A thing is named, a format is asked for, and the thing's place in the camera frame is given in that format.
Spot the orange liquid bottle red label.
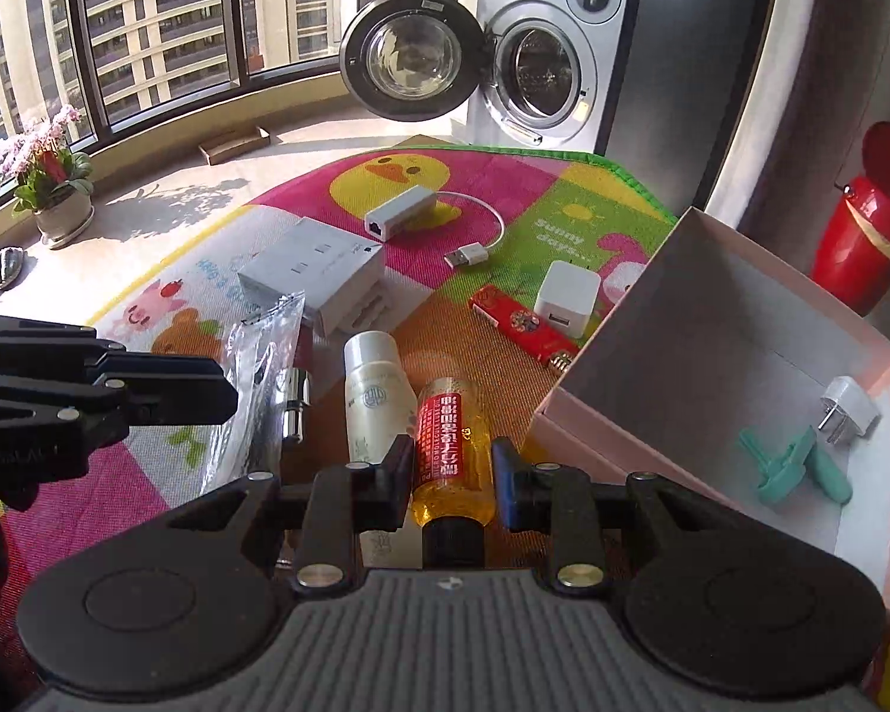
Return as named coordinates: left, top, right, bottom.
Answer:
left=411, top=376, right=497, bottom=571

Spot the white cable packaging box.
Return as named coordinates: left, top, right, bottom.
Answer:
left=237, top=217, right=390, bottom=339

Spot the teal plastic hook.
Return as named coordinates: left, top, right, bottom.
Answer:
left=738, top=428, right=854, bottom=506

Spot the white two-pin plug adapter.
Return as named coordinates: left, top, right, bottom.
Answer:
left=816, top=376, right=881, bottom=445

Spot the white cosmetic bottle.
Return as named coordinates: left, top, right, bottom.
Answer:
left=344, top=331, right=418, bottom=465

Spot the clear plastic bag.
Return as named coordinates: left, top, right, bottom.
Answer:
left=199, top=291, right=305, bottom=495

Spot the chrome metal cylinder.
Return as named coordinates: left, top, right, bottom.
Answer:
left=275, top=367, right=312, bottom=447

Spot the red patterned lighter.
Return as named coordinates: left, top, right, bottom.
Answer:
left=468, top=285, right=579, bottom=374

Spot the pink cardboard box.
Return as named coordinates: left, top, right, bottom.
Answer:
left=524, top=209, right=890, bottom=610

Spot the potted pink flower plant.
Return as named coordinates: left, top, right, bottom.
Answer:
left=0, top=104, right=94, bottom=249

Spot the colourful cartoon play mat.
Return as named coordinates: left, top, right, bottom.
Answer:
left=0, top=143, right=680, bottom=609

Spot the white ethernet USB adapter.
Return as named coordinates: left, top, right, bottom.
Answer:
left=363, top=186, right=506, bottom=270

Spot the brown cardboard piece on floor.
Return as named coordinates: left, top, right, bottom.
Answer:
left=197, top=125, right=271, bottom=166

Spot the red goblet trash bin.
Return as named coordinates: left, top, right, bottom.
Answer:
left=810, top=120, right=890, bottom=317

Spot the round black washer door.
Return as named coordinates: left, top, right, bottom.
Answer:
left=339, top=0, right=490, bottom=122

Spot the silver front-load washing machine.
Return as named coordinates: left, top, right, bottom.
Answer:
left=453, top=0, right=638, bottom=152

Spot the white USB wall charger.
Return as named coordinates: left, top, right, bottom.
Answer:
left=533, top=260, right=601, bottom=339

